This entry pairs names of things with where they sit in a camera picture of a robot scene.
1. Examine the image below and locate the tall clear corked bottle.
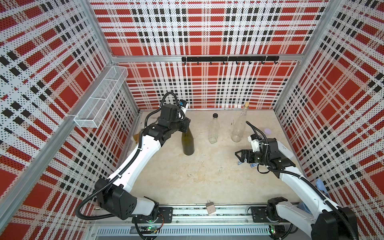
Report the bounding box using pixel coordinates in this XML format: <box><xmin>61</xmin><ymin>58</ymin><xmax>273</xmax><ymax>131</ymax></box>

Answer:
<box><xmin>231</xmin><ymin>102</ymin><xmax>250</xmax><ymax>143</ymax></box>

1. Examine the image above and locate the black wall hook rail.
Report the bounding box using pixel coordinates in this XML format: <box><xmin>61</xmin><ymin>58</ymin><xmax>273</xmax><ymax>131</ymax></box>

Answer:
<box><xmin>181</xmin><ymin>56</ymin><xmax>280</xmax><ymax>64</ymax></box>

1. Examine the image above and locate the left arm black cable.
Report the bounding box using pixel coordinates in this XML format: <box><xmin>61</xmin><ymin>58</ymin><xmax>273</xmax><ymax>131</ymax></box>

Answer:
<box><xmin>74</xmin><ymin>91</ymin><xmax>185</xmax><ymax>221</ymax></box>

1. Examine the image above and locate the white teddy bear brown shirt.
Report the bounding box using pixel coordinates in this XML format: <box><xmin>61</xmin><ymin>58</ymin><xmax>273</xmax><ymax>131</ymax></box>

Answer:
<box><xmin>133</xmin><ymin>131</ymin><xmax>142</xmax><ymax>144</ymax></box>

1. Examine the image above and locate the small clear black-capped bottle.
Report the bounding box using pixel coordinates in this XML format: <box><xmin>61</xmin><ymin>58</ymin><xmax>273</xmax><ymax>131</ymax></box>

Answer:
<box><xmin>209</xmin><ymin>113</ymin><xmax>220</xmax><ymax>144</ymax></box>

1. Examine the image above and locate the white wire mesh basket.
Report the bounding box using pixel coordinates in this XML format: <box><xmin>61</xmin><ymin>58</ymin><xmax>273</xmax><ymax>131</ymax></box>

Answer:
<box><xmin>74</xmin><ymin>66</ymin><xmax>128</xmax><ymax>129</ymax></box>

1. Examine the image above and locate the purple sand timer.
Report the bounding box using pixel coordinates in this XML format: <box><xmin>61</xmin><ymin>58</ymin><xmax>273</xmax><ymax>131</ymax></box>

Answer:
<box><xmin>264</xmin><ymin>128</ymin><xmax>272</xmax><ymax>136</ymax></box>

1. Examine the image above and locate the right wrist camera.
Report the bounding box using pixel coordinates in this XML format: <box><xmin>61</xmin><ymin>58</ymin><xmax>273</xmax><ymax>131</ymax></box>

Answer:
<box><xmin>248</xmin><ymin>134</ymin><xmax>261</xmax><ymax>153</ymax></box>

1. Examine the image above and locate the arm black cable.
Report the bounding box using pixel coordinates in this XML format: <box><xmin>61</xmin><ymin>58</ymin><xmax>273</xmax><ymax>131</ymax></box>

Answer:
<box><xmin>245</xmin><ymin>120</ymin><xmax>358</xmax><ymax>240</ymax></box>
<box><xmin>74</xmin><ymin>91</ymin><xmax>185</xmax><ymax>221</ymax></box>

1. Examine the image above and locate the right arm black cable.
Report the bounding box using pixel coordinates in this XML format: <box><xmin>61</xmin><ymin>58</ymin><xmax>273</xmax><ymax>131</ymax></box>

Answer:
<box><xmin>245</xmin><ymin>120</ymin><xmax>358</xmax><ymax>240</ymax></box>

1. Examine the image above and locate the dark green wine bottle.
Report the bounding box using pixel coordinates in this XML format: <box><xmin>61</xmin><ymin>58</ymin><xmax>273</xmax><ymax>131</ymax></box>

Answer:
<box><xmin>182</xmin><ymin>128</ymin><xmax>195</xmax><ymax>156</ymax></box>

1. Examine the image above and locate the small beige plug adapter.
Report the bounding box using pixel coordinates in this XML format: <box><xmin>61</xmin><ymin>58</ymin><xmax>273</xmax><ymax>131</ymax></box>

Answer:
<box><xmin>206</xmin><ymin>202</ymin><xmax>216</xmax><ymax>215</ymax></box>

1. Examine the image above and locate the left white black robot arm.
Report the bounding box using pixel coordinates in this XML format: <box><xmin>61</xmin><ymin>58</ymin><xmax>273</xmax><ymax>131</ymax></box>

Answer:
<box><xmin>95</xmin><ymin>100</ymin><xmax>191</xmax><ymax>221</ymax></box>

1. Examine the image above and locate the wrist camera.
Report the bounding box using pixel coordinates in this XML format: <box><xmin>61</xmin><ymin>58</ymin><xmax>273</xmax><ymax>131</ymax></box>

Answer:
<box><xmin>248</xmin><ymin>134</ymin><xmax>261</xmax><ymax>153</ymax></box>
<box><xmin>179</xmin><ymin>100</ymin><xmax>190</xmax><ymax>114</ymax></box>

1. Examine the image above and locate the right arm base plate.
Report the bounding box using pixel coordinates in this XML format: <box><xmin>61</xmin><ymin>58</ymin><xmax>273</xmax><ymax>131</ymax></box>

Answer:
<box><xmin>247</xmin><ymin>206</ymin><xmax>288</xmax><ymax>224</ymax></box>

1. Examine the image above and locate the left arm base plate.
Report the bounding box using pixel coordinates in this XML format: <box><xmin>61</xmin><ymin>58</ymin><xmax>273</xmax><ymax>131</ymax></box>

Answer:
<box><xmin>132</xmin><ymin>207</ymin><xmax>174</xmax><ymax>224</ymax></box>

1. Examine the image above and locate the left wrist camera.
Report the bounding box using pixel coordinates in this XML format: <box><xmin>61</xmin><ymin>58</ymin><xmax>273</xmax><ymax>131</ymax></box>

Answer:
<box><xmin>179</xmin><ymin>100</ymin><xmax>190</xmax><ymax>114</ymax></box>

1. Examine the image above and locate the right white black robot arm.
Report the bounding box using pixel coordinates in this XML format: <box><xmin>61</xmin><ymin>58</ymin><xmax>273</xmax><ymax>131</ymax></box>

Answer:
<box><xmin>235</xmin><ymin>135</ymin><xmax>359</xmax><ymax>240</ymax></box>

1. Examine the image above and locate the white rectangular device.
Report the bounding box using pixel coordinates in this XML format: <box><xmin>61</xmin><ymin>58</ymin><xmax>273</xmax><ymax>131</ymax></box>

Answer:
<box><xmin>277</xmin><ymin>141</ymin><xmax>295</xmax><ymax>161</ymax></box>

